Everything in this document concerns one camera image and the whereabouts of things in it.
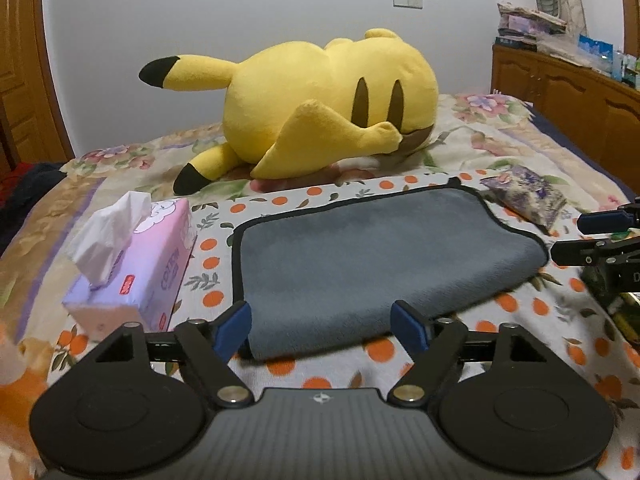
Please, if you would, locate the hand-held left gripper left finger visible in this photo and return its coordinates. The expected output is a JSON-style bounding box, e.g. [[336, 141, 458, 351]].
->
[[93, 300, 254, 408]]

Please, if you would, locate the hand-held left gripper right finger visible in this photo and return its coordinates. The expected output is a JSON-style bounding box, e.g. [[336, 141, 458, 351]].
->
[[389, 300, 549, 408]]

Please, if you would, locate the stack of papers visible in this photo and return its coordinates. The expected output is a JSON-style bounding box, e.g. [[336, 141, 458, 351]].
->
[[496, 2, 569, 45]]

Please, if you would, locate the wooden cabinet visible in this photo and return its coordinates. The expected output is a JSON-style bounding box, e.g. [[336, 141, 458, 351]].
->
[[491, 43, 640, 192]]

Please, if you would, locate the grey towel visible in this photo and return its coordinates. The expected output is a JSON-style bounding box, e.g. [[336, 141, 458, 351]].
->
[[232, 183, 550, 361]]

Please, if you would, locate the pink tissue box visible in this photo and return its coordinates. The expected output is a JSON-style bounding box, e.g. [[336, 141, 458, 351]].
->
[[62, 192, 199, 345]]

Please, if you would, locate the wooden door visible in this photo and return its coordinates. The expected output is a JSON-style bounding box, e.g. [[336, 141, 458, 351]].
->
[[0, 0, 77, 173]]

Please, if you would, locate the orange print white blanket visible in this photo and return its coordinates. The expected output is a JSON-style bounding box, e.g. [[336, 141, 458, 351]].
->
[[47, 170, 640, 480]]

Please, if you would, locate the blue printed box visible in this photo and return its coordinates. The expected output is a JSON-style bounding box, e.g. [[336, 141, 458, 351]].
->
[[577, 34, 614, 77]]

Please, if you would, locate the yellow plush toy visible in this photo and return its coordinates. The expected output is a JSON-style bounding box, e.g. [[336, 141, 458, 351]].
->
[[138, 28, 440, 195]]

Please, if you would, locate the purple floral packet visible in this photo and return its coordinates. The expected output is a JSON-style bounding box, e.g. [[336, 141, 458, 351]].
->
[[479, 164, 569, 237]]

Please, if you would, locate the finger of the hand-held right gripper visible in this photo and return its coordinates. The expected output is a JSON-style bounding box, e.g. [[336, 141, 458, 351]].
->
[[577, 203, 640, 235], [550, 235, 640, 267]]

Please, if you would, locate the clear plastic bag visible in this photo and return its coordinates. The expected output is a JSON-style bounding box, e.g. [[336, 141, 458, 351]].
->
[[536, 34, 592, 67]]

